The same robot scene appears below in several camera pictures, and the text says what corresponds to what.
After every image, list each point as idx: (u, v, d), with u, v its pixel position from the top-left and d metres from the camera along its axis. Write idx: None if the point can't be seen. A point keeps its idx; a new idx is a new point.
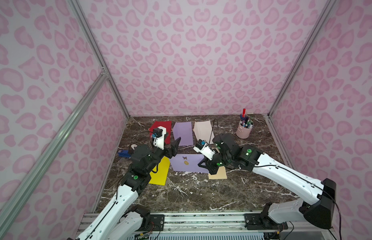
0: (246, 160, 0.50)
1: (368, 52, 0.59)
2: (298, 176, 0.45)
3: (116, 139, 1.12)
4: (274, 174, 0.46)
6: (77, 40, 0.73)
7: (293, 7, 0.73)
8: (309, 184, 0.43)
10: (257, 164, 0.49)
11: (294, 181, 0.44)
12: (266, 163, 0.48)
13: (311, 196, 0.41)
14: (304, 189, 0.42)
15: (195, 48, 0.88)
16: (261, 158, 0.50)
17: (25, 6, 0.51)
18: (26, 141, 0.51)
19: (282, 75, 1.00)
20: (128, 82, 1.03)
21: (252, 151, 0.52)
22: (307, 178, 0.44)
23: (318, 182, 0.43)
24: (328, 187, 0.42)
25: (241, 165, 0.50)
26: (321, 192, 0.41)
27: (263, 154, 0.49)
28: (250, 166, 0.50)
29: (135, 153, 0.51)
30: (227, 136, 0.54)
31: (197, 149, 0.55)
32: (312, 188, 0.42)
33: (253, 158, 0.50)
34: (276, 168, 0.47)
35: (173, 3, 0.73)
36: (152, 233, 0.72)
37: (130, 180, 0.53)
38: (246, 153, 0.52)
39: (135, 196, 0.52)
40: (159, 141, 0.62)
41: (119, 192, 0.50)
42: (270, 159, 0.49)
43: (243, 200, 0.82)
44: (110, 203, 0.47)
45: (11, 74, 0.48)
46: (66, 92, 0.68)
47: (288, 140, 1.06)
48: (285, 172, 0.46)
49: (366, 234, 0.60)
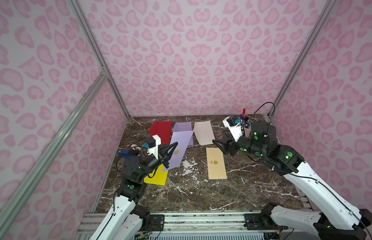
0: (282, 162, 0.43)
1: (368, 52, 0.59)
2: (338, 199, 0.40)
3: (116, 139, 1.12)
4: (315, 190, 0.41)
6: (76, 40, 0.73)
7: (293, 7, 0.73)
8: (347, 210, 0.39)
10: (297, 172, 0.42)
11: (333, 203, 0.39)
12: (307, 175, 0.42)
13: (345, 223, 0.38)
14: (341, 214, 0.38)
15: (195, 48, 0.88)
16: (301, 167, 0.43)
17: (25, 6, 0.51)
18: (26, 141, 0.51)
19: (282, 75, 1.00)
20: (128, 82, 1.03)
21: (292, 155, 0.45)
22: (344, 202, 0.40)
23: (356, 211, 0.39)
24: (366, 219, 0.40)
25: (276, 167, 0.44)
26: (357, 221, 0.38)
27: (304, 163, 0.44)
28: (284, 170, 0.44)
29: (125, 168, 0.50)
30: (272, 129, 0.44)
31: (228, 125, 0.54)
32: (349, 215, 0.38)
33: (292, 164, 0.43)
34: (316, 183, 0.41)
35: (173, 3, 0.73)
36: (152, 233, 0.72)
37: (127, 190, 0.54)
38: (285, 156, 0.44)
39: (133, 205, 0.53)
40: (153, 150, 0.59)
41: (116, 203, 0.50)
42: (310, 171, 0.43)
43: (243, 200, 0.82)
44: (108, 214, 0.48)
45: (11, 74, 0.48)
46: (66, 92, 0.68)
47: (288, 141, 1.06)
48: (326, 192, 0.40)
49: (366, 234, 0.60)
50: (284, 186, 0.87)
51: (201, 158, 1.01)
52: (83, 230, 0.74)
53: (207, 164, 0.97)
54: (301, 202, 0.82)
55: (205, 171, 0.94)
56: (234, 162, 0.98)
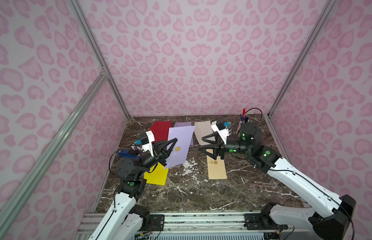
0: (263, 161, 0.50)
1: (368, 52, 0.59)
2: (316, 187, 0.43)
3: (116, 139, 1.12)
4: (291, 181, 0.46)
6: (77, 40, 0.73)
7: (293, 7, 0.73)
8: (326, 196, 0.42)
10: (274, 167, 0.48)
11: (310, 190, 0.43)
12: (283, 168, 0.48)
13: (325, 208, 0.41)
14: (319, 201, 0.41)
15: (195, 48, 0.88)
16: (279, 162, 0.49)
17: (25, 6, 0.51)
18: (26, 141, 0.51)
19: (282, 75, 1.00)
20: (128, 82, 1.03)
21: (270, 152, 0.52)
22: (324, 190, 0.43)
23: (336, 196, 0.41)
24: (346, 203, 0.42)
25: (257, 165, 0.50)
26: (337, 207, 0.40)
27: (281, 158, 0.50)
28: (265, 168, 0.50)
29: (120, 170, 0.48)
30: (259, 131, 0.49)
31: (217, 128, 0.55)
32: (328, 201, 0.41)
33: (270, 160, 0.50)
34: (293, 174, 0.46)
35: (173, 3, 0.73)
36: (152, 233, 0.72)
37: (127, 187, 0.54)
38: (264, 154, 0.51)
39: (133, 202, 0.53)
40: (147, 147, 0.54)
41: (116, 200, 0.50)
42: (288, 164, 0.48)
43: (243, 200, 0.82)
44: (109, 211, 0.48)
45: (11, 74, 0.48)
46: (66, 92, 0.68)
47: (288, 141, 1.06)
48: (302, 181, 0.45)
49: (366, 234, 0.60)
50: (284, 186, 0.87)
51: (201, 158, 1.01)
52: (83, 230, 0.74)
53: (207, 164, 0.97)
54: (301, 202, 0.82)
55: (205, 171, 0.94)
56: (234, 162, 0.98)
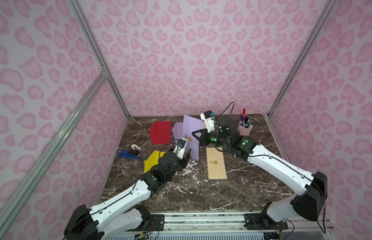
0: (242, 149, 0.52)
1: (368, 52, 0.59)
2: (290, 168, 0.46)
3: (116, 139, 1.12)
4: (267, 163, 0.48)
6: (76, 40, 0.73)
7: (293, 6, 0.73)
8: (299, 175, 0.44)
10: (252, 153, 0.51)
11: (285, 171, 0.46)
12: (260, 153, 0.51)
13: (299, 186, 0.43)
14: (294, 179, 0.44)
15: (195, 48, 0.88)
16: (256, 148, 0.52)
17: (25, 6, 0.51)
18: (26, 141, 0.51)
19: (282, 75, 1.00)
20: (128, 82, 1.03)
21: (248, 141, 0.54)
22: (298, 170, 0.46)
23: (309, 174, 0.44)
24: (318, 179, 0.43)
25: (237, 153, 0.53)
26: (310, 183, 0.43)
27: (258, 145, 0.53)
28: (245, 155, 0.52)
29: (164, 157, 0.56)
30: (234, 123, 0.53)
31: (204, 117, 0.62)
32: (302, 179, 0.44)
33: (249, 148, 0.52)
34: (269, 158, 0.49)
35: (173, 3, 0.73)
36: (152, 233, 0.72)
37: (149, 179, 0.56)
38: (243, 143, 0.54)
39: (147, 196, 0.54)
40: (181, 151, 0.68)
41: (136, 185, 0.53)
42: (265, 150, 0.52)
43: (243, 200, 0.82)
44: (127, 191, 0.51)
45: (10, 74, 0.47)
46: (66, 92, 0.68)
47: (288, 141, 1.06)
48: (276, 163, 0.48)
49: (366, 234, 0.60)
50: (284, 186, 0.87)
51: (201, 158, 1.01)
52: None
53: (207, 165, 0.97)
54: None
55: (205, 171, 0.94)
56: (234, 162, 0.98)
